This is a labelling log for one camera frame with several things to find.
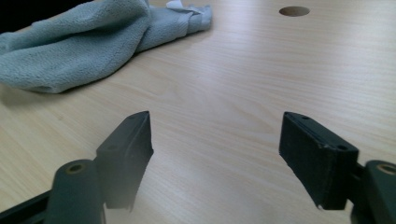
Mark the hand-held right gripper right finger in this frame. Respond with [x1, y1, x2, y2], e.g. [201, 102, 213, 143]
[278, 111, 360, 211]

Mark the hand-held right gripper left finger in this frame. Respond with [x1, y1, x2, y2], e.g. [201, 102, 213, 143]
[95, 110, 155, 213]

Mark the blue-grey towel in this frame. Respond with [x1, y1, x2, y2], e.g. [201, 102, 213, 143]
[0, 0, 214, 94]

